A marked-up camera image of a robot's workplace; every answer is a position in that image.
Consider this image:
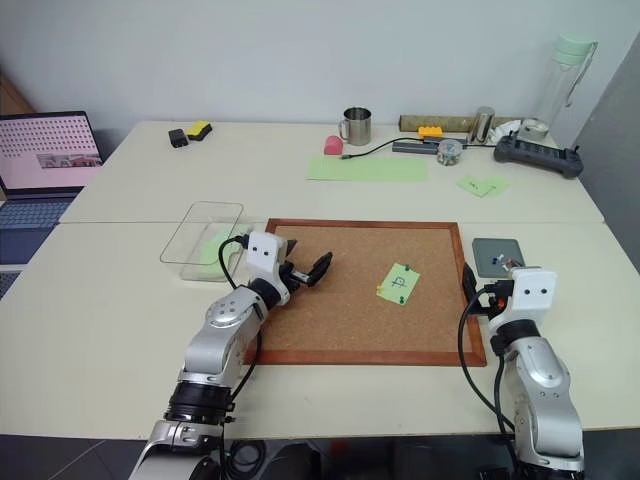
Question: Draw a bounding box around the small green paper note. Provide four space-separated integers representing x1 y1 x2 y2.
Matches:
455 174 495 199
480 174 512 196

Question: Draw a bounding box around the green paper note with writing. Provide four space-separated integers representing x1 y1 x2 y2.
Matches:
375 262 422 306

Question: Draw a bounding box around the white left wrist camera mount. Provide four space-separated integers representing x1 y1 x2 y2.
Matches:
244 230 291 307

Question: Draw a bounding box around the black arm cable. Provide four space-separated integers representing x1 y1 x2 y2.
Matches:
458 279 519 451
217 233 266 480

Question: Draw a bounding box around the long rolled cork strip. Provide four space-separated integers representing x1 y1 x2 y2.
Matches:
399 114 524 134

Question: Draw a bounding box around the white crumpled cloth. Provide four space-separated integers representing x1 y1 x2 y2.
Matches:
491 119 524 143

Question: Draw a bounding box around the large light green paper sheet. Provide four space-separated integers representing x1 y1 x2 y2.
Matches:
305 154 430 183

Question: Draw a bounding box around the yellow and black eraser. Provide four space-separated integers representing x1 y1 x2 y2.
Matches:
184 119 214 142

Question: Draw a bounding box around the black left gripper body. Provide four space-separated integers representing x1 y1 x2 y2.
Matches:
276 258 312 297

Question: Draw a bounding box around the clear bottle with green lid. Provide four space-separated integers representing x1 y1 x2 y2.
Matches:
536 33 599 137

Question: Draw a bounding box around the light green paper stack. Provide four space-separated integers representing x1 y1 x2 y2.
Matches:
196 225 251 282

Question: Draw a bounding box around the brown wooden furniture piece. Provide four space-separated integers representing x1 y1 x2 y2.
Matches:
0 68 37 117

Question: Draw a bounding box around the shiny metal cylinder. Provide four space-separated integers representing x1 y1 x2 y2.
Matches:
466 105 497 147

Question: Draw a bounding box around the grey square tray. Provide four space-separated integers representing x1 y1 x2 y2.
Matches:
471 237 527 278

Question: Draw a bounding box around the stainless steel mug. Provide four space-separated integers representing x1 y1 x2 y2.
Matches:
336 105 374 147

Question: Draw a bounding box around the grey tape roll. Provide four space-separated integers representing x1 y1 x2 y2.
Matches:
516 117 552 144

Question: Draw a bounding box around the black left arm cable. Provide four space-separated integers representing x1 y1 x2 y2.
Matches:
217 233 266 480

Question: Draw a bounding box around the clear plastic container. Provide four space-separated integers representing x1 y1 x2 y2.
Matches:
159 200 247 284

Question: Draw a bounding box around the round clear pin container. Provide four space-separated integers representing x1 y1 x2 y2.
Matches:
435 139 464 167

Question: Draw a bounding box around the grey usb hub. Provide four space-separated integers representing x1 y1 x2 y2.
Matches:
391 140 442 155

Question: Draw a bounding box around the wood framed cork board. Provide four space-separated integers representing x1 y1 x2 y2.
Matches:
244 217 488 368

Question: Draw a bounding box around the thin black usb cable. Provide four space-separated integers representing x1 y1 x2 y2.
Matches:
339 136 422 162

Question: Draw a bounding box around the open laptop with pink screen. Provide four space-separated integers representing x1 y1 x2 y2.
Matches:
0 110 105 300

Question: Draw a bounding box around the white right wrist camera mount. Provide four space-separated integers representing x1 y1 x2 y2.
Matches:
506 266 559 324

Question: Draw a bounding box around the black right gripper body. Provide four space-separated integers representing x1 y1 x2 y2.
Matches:
478 279 513 321

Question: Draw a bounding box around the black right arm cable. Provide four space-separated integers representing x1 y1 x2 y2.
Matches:
458 279 519 451

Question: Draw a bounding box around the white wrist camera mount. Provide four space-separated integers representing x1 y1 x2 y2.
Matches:
506 266 559 324
244 230 291 307

